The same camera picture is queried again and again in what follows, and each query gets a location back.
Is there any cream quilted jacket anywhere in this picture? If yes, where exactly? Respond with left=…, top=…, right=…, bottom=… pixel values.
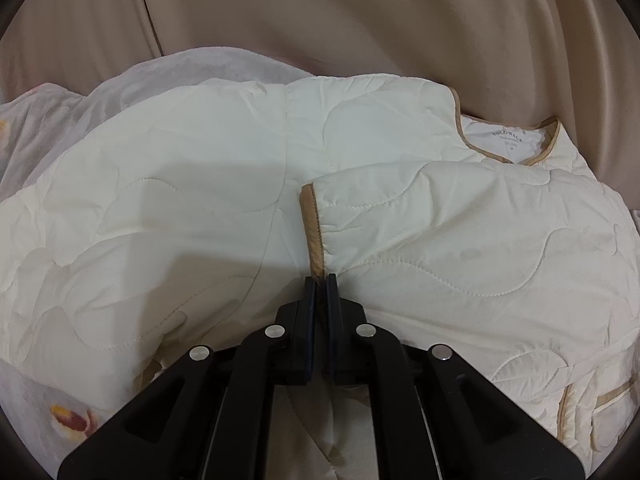
left=1, top=75, right=639, bottom=472

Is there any grey floral fleece blanket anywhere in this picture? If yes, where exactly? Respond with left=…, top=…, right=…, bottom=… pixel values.
left=1, top=47, right=308, bottom=479

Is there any beige fabric backdrop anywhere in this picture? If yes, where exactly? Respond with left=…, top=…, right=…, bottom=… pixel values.
left=1, top=0, right=639, bottom=207

